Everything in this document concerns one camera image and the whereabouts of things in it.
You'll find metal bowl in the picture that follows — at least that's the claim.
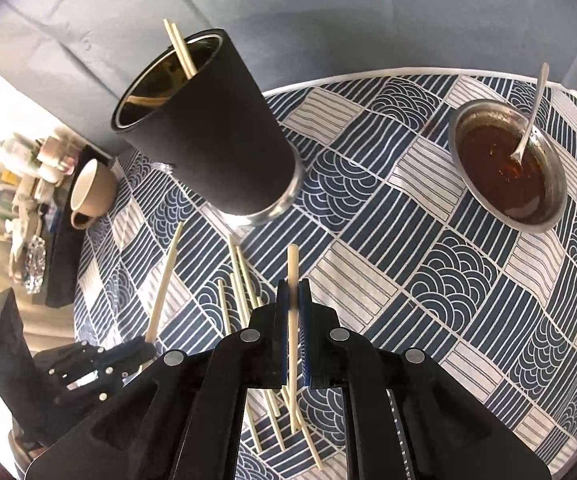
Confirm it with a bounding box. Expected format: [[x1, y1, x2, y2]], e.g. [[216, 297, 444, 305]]
[[449, 99, 567, 233]]

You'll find black metal tumbler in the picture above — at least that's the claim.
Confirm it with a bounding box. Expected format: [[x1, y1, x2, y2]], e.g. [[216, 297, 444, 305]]
[[110, 28, 305, 231]]

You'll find blue white patterned tablecloth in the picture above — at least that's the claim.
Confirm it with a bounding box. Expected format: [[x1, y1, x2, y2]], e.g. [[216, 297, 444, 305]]
[[72, 72, 577, 480]]

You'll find black side shelf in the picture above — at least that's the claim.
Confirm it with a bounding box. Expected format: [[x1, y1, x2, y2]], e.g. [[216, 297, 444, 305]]
[[32, 144, 120, 309]]

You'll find brown sauce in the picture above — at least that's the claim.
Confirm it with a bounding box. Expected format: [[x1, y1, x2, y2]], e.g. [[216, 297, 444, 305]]
[[458, 122, 549, 218]]

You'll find cluster of white bottles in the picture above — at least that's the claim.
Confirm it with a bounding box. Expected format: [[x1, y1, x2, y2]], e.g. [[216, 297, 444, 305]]
[[0, 130, 82, 211]]

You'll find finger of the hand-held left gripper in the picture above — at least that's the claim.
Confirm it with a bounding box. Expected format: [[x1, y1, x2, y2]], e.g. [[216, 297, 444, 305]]
[[50, 367, 127, 407], [36, 340, 155, 376]]

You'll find crumpled clear plastic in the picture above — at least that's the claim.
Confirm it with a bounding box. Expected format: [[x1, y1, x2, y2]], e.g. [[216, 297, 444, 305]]
[[11, 237, 48, 294]]

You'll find metal spoon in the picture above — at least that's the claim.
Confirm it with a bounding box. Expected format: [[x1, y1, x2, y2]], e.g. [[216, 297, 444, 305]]
[[507, 62, 550, 173]]

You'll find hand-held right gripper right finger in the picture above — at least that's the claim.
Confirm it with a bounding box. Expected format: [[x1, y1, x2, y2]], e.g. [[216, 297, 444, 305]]
[[297, 279, 552, 480]]

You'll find beige ceramic mug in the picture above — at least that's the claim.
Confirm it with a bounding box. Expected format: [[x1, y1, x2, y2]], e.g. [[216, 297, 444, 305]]
[[70, 158, 119, 229]]

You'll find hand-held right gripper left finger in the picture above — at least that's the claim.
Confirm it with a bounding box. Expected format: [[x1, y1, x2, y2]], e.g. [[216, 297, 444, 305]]
[[26, 279, 290, 480]]

